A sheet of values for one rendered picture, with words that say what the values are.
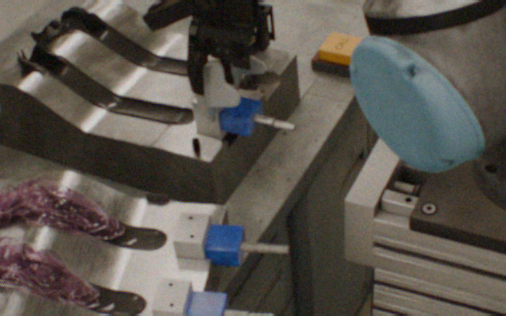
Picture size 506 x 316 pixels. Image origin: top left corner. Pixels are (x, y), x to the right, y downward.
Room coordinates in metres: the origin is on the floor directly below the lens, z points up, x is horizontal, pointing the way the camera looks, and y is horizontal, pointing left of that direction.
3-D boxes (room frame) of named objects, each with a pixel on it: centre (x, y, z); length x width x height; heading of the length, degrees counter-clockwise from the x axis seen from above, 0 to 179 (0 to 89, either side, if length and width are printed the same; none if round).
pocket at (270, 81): (1.00, -0.02, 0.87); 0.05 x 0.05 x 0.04; 59
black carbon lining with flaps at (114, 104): (1.07, 0.19, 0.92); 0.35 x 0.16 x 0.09; 59
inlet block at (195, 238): (0.73, 0.03, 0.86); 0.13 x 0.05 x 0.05; 76
